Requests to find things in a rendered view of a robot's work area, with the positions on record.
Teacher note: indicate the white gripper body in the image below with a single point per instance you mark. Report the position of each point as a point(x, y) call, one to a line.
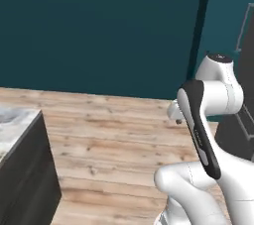
point(173, 110)

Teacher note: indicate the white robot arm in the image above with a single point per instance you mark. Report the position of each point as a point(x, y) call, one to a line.
point(211, 96)

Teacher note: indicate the dark island cabinet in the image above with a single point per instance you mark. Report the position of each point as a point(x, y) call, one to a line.
point(26, 176)

